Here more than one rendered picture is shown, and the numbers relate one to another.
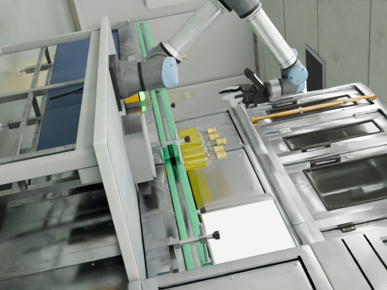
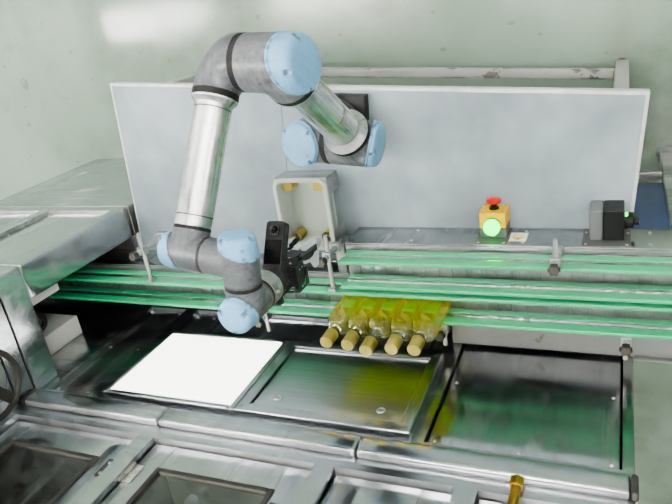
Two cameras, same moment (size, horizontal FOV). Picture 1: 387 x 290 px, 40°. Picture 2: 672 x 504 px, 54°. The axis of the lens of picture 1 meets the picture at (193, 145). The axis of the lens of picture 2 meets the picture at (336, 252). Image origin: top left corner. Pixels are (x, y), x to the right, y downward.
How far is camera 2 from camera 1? 3.15 m
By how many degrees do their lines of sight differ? 101
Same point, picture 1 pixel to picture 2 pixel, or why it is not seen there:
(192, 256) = (172, 276)
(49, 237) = not seen: hidden behind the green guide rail
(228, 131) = (510, 443)
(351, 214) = (112, 478)
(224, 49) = not seen: outside the picture
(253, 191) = (271, 396)
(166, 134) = (368, 255)
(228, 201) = (276, 367)
